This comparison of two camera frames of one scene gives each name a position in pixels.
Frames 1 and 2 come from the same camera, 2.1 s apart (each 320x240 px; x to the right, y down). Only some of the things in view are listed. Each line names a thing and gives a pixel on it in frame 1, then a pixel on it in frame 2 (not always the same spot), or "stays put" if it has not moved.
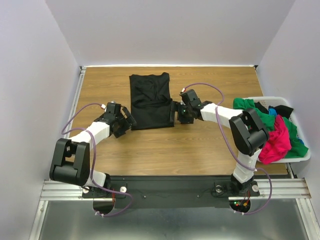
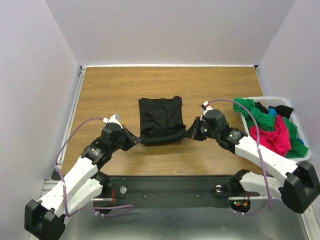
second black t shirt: x=283 y=110 stays put
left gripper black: x=129 y=123 -> x=132 y=140
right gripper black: x=175 y=111 -> x=195 y=129
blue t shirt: x=272 y=112 stays put
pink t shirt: x=278 y=143 stays put
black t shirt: x=150 y=101 -> x=161 y=121
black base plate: x=129 y=192 stays put
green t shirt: x=298 y=149 stays put
